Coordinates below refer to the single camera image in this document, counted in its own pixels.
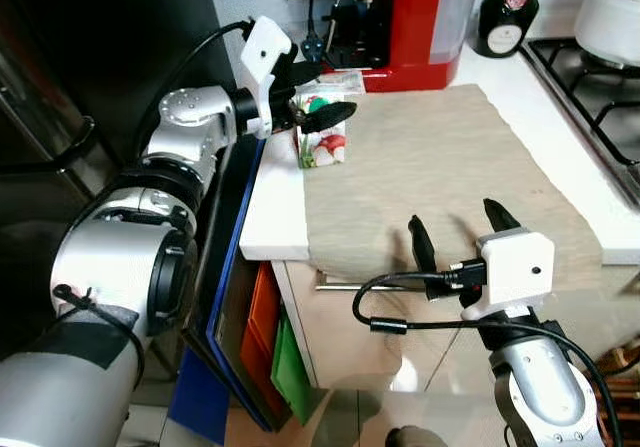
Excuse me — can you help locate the beige cloth mat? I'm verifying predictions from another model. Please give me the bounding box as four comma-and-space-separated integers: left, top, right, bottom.
300, 84, 606, 283

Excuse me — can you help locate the printed white green carton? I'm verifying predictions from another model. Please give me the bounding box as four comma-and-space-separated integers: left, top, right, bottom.
293, 75, 363, 170

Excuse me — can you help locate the metal drawer handle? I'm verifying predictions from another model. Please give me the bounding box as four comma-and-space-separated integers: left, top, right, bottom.
313, 272, 416, 294

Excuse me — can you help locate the grey robot foot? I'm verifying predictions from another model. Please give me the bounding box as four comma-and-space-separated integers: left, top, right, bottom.
385, 427, 423, 447

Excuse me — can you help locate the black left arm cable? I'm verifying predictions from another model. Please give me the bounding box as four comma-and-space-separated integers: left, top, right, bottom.
130, 20, 251, 163

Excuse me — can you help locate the cream counter cabinet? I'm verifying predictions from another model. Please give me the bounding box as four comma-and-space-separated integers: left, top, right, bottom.
270, 257, 640, 393

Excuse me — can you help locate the blue flat board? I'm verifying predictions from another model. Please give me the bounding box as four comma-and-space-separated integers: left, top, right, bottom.
168, 135, 279, 446

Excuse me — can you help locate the dark green wine bottle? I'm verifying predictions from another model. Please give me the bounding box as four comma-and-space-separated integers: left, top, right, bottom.
475, 0, 541, 60

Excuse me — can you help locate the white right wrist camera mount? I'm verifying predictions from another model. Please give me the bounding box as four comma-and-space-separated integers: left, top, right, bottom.
462, 229, 556, 320

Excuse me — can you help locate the white cooking pot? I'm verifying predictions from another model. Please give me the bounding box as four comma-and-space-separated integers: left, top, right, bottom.
575, 0, 640, 68

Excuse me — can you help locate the steel gas stove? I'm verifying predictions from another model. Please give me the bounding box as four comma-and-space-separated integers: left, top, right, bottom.
520, 37, 640, 208

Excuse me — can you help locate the black power cord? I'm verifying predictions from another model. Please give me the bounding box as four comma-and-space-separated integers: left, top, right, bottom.
300, 0, 329, 65

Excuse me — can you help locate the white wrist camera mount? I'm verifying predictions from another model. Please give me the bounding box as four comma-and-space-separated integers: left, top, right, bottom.
462, 229, 556, 320
240, 15, 293, 138

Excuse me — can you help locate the green folder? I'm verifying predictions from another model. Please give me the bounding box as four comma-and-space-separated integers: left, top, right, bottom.
270, 312, 313, 426

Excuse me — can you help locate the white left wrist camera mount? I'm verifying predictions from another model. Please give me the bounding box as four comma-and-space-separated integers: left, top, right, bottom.
240, 15, 293, 138

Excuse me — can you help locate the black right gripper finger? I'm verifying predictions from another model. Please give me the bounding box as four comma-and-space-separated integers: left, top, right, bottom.
483, 199, 523, 236
408, 216, 436, 273

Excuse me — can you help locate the black tall appliance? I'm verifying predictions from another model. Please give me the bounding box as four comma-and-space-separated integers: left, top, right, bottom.
0, 0, 236, 358

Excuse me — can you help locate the red coffee machine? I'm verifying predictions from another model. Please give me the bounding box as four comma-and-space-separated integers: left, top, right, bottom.
280, 0, 479, 93

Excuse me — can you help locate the wooden wine rack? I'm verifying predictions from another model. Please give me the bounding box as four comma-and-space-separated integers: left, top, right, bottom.
588, 339, 640, 447

